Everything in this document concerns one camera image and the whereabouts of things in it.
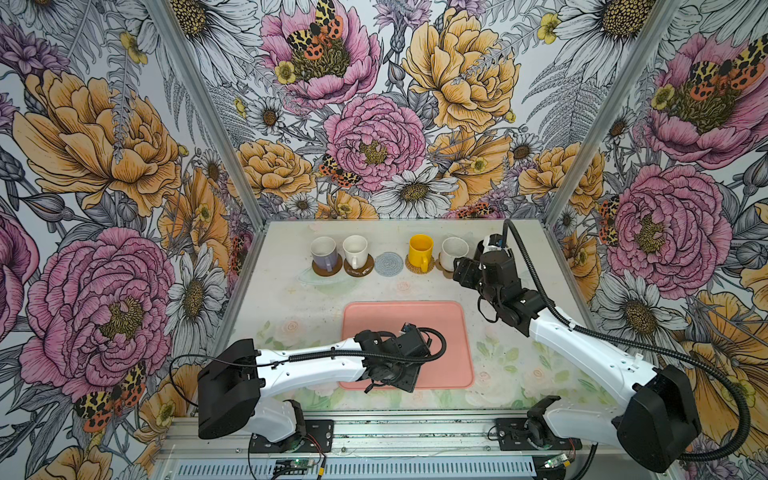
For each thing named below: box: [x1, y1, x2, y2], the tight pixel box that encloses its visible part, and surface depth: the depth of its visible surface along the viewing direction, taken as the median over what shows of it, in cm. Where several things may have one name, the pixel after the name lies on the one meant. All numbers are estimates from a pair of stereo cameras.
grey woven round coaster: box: [374, 251, 404, 277], surface depth 111 cm
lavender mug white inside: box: [310, 236, 338, 272], surface depth 104 cm
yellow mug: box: [408, 234, 434, 273], surface depth 105 cm
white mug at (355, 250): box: [342, 234, 368, 270], surface depth 102 cm
